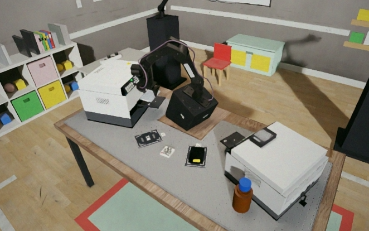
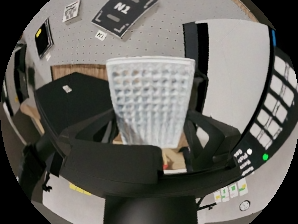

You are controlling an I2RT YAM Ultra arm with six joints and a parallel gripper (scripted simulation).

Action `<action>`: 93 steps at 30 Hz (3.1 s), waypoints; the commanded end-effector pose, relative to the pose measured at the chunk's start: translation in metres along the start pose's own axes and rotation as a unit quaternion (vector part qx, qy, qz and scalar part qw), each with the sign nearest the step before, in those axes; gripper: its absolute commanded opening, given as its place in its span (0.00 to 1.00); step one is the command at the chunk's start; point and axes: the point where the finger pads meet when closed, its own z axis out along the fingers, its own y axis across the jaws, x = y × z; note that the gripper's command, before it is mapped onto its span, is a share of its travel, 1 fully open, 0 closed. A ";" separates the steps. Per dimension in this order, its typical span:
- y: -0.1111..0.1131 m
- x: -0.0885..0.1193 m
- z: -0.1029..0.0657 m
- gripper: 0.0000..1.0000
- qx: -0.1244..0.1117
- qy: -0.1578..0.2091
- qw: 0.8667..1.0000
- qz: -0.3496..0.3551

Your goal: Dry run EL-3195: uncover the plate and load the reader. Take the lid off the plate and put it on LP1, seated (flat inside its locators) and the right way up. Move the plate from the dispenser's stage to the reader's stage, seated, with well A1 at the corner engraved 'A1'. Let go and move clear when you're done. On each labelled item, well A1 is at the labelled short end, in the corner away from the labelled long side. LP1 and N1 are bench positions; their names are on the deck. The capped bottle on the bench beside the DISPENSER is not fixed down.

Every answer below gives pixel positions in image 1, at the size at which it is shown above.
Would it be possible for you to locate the brown bottle with blue cap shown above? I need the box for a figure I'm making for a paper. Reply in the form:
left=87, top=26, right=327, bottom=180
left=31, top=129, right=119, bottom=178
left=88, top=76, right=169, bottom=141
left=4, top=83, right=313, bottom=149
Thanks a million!
left=232, top=177, right=253, bottom=213

